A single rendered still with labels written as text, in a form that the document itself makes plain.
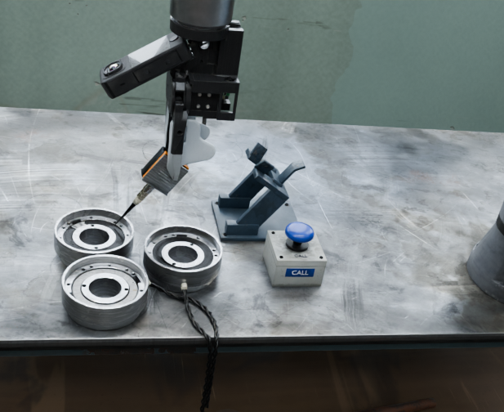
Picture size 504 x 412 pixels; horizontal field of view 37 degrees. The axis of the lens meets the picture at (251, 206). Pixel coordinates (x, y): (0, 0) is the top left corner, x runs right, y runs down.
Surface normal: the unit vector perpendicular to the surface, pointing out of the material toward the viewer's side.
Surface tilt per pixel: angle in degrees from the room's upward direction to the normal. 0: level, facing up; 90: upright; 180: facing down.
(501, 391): 0
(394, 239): 0
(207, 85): 90
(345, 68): 90
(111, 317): 90
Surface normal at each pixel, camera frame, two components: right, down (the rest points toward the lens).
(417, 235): 0.14, -0.83
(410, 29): 0.18, 0.55
